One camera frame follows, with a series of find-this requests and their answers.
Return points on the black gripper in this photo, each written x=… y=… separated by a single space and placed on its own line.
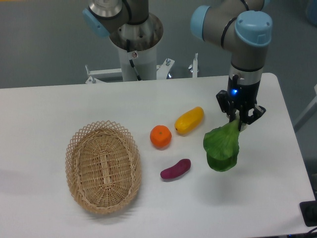
x=242 y=98

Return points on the green leafy vegetable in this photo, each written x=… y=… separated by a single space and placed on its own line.
x=222 y=146

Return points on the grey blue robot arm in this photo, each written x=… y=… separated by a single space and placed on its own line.
x=238 y=26

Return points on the yellow mango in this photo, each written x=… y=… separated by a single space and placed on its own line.
x=189 y=120

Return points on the purple sweet potato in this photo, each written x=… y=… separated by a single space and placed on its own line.
x=177 y=170

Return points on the orange fruit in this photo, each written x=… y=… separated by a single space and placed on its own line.
x=160 y=136

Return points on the black device at table edge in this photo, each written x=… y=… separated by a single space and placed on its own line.
x=309 y=212

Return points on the woven wicker basket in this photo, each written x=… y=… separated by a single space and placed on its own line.
x=103 y=167

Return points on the white metal frame leg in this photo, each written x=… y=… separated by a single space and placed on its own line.
x=307 y=113

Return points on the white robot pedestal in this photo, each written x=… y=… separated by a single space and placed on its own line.
x=137 y=49

